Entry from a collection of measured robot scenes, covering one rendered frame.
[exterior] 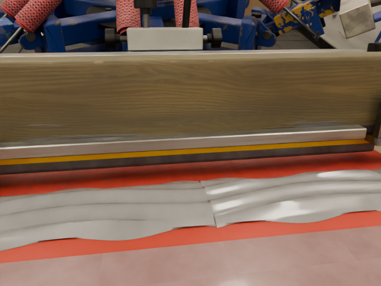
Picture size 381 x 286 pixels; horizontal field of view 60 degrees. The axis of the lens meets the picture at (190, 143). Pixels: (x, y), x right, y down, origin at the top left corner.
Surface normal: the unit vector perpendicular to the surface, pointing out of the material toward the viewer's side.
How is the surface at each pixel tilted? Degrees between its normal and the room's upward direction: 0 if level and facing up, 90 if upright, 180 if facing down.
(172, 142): 73
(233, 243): 16
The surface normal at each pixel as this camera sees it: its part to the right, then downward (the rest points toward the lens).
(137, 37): 0.15, 0.34
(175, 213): 0.03, -0.63
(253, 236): 0.00, -0.94
